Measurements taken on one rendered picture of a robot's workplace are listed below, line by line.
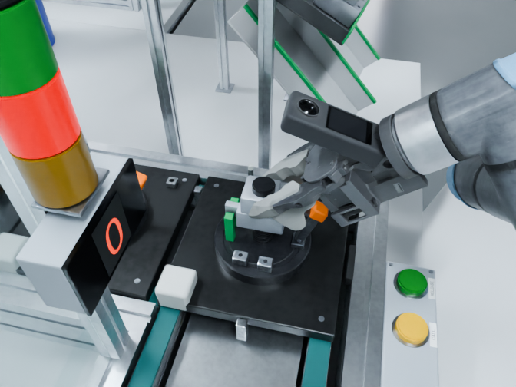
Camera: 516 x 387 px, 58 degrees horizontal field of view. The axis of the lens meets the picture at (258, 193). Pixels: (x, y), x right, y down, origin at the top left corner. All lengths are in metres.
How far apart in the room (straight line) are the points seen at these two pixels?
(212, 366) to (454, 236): 0.49
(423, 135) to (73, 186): 0.32
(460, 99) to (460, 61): 2.71
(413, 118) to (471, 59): 2.75
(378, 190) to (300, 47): 0.38
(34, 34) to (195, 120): 0.80
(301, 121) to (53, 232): 0.25
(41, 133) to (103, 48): 1.08
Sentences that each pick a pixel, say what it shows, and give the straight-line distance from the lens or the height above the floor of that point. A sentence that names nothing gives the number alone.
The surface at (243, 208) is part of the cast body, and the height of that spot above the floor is 1.07.
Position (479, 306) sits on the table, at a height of 0.86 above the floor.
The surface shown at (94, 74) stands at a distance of 1.29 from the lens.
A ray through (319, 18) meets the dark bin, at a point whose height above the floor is 1.22.
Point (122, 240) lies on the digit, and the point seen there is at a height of 1.19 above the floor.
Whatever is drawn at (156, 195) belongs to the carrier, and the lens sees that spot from 0.77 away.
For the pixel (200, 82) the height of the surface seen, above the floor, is 0.86.
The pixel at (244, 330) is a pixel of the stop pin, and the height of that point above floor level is 0.96.
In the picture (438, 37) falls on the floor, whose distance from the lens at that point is 3.40.
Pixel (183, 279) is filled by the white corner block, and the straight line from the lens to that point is 0.64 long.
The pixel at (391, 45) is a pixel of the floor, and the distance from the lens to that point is 3.21.
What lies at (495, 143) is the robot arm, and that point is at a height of 1.25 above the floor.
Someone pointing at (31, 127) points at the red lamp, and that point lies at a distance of 0.33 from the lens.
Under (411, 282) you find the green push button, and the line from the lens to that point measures 0.68.
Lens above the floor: 1.52
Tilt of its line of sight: 47 degrees down
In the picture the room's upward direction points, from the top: straight up
